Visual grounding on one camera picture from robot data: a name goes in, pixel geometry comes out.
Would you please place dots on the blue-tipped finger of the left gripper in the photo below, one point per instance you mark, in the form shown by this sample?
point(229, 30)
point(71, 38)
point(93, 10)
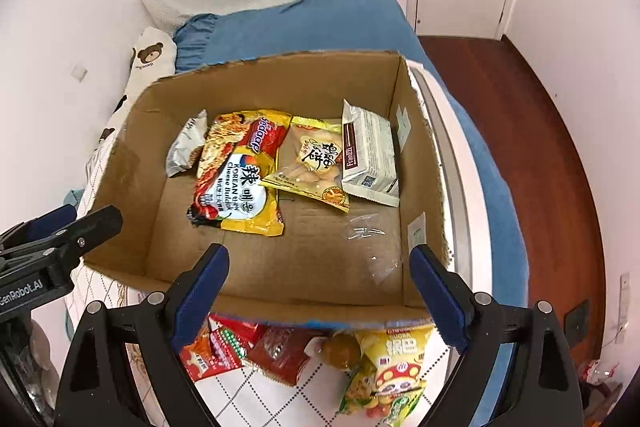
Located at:
point(38, 228)

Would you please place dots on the yellow mushroom panda snack packet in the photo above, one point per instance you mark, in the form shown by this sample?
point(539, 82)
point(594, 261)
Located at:
point(397, 356)

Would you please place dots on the yellow egg biscuit packet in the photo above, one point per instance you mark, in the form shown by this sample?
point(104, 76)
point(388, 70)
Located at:
point(310, 162)

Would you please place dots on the silver white snack packet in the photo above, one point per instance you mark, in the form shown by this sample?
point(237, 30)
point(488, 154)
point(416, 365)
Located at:
point(187, 147)

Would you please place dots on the green colourful candy packet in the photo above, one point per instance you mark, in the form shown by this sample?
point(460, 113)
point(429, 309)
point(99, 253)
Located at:
point(389, 397)

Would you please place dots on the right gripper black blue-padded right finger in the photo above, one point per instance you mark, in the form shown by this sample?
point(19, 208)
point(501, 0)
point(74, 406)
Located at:
point(540, 387)

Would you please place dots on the small wall outlet plate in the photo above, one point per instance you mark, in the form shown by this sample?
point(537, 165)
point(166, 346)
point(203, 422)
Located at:
point(79, 72)

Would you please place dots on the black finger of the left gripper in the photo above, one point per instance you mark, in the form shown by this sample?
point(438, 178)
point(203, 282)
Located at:
point(76, 239)

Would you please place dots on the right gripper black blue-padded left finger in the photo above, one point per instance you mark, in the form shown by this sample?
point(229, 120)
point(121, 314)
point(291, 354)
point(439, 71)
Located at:
point(97, 387)

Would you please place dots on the black wall socket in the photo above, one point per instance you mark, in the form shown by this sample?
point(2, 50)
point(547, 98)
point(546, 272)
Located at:
point(576, 322)

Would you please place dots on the blue bed sheet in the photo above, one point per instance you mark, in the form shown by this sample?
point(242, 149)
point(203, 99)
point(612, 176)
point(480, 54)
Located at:
point(243, 397)

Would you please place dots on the open cardboard milk box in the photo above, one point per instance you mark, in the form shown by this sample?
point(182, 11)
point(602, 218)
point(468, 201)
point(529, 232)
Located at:
point(308, 168)

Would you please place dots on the dark red-brown snack packet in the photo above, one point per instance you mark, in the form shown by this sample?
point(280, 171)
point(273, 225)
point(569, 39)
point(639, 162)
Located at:
point(280, 353)

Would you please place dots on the jelly cup with yellow fruit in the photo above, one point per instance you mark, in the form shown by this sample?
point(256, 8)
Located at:
point(341, 351)

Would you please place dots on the white power strip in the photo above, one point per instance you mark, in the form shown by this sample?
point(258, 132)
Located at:
point(623, 301)

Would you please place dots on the yellow Korean noodle packet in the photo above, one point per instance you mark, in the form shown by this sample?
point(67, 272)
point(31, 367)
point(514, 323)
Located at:
point(240, 150)

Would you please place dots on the bear print pillow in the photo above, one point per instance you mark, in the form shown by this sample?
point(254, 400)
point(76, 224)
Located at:
point(153, 57)

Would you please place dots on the white wafer packet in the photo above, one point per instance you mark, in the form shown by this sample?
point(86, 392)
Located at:
point(369, 166)

